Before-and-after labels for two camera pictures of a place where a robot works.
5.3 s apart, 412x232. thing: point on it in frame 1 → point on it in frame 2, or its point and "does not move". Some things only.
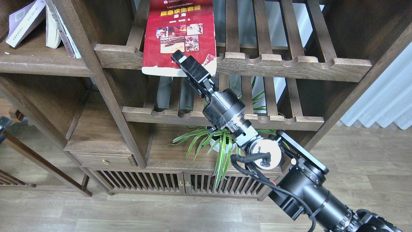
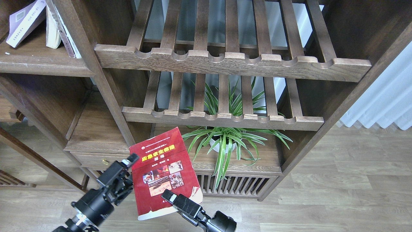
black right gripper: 225,111 → 194,213
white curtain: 389,100 does not move
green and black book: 53,36 does not move
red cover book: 186,25 → 164,164
